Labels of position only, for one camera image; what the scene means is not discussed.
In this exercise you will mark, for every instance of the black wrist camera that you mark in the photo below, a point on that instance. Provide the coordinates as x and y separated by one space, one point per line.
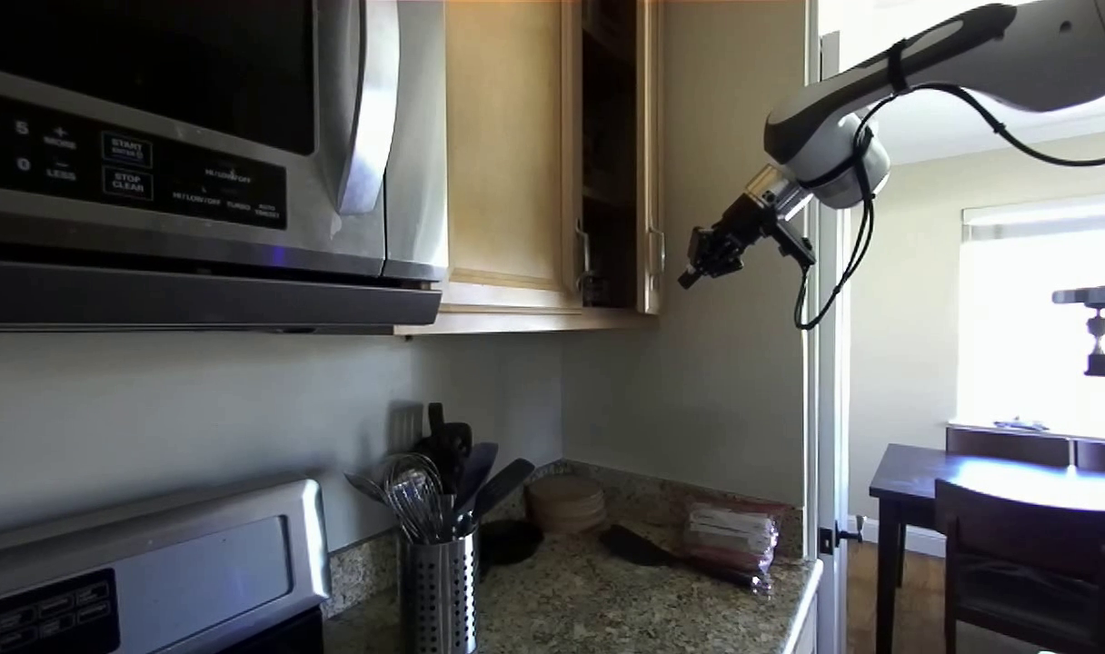
792 243

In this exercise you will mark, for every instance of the perforated metal utensil holder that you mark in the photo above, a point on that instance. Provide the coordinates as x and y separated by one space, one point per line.
437 599

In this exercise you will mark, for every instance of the black spatula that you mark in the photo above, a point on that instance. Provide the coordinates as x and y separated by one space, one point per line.
500 489

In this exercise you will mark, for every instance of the stainless steel microwave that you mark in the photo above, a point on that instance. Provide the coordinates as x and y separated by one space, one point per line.
238 164

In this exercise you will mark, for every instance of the wooden wall cabinet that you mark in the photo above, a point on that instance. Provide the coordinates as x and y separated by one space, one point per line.
540 169

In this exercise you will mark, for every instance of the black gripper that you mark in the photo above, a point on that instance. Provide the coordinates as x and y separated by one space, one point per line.
737 226

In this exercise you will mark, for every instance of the dark rear dining chair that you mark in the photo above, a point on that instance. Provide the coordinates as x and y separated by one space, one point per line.
1009 445

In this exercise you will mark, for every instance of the wooden cabinet door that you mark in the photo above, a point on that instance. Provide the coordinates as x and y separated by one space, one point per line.
647 230

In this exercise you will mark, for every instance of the stainless steel stove panel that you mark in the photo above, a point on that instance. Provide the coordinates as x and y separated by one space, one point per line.
233 574

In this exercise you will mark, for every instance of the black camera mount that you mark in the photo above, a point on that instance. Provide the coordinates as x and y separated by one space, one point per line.
1096 326

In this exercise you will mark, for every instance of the dark front dining chair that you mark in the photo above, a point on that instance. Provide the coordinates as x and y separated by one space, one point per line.
1027 574

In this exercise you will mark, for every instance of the black kitchen spoon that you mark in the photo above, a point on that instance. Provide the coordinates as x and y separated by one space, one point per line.
444 445

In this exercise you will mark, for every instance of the bag of paper plates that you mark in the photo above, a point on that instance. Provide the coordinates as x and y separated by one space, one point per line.
733 541

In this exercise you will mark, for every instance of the dark dining chair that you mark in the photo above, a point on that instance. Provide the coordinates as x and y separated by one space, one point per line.
1027 574
1009 445

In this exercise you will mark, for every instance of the round woven basket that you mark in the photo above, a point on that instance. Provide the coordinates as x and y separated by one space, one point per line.
565 505

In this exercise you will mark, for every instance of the dark wooden dining table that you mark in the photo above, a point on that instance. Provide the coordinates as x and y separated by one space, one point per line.
901 489

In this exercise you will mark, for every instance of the metal wire whisk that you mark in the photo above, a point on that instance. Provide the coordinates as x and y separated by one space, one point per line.
410 494

